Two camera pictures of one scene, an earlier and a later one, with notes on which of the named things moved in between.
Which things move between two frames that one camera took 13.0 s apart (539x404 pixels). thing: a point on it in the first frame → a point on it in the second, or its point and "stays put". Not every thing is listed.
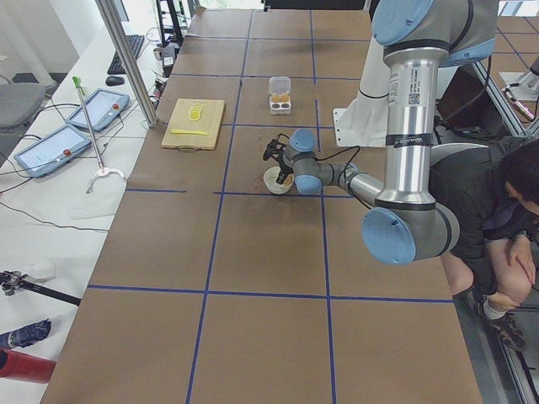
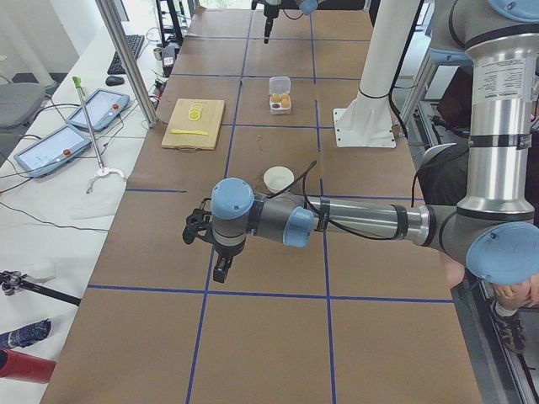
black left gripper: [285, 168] → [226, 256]
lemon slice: [194, 113] stays put
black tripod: [12, 281] stays put
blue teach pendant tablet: [51, 151] stays put
